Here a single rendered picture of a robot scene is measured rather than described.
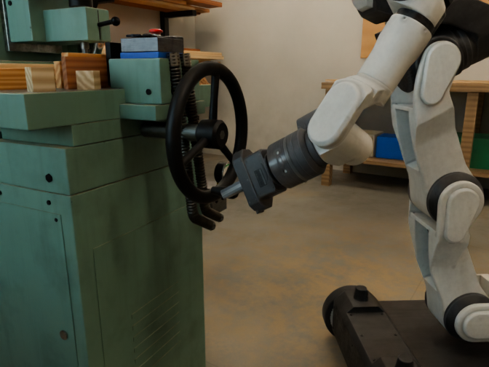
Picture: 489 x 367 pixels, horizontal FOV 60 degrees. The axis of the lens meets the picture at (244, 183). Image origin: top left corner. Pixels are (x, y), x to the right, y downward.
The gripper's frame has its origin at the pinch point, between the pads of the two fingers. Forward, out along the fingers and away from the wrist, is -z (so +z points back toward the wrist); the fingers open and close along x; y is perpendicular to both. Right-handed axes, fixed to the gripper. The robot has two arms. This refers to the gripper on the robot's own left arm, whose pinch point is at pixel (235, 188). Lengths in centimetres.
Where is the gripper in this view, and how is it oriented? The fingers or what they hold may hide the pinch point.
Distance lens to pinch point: 82.7
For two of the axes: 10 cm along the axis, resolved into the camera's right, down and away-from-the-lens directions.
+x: -3.7, -9.2, 1.4
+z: 7.7, -3.8, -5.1
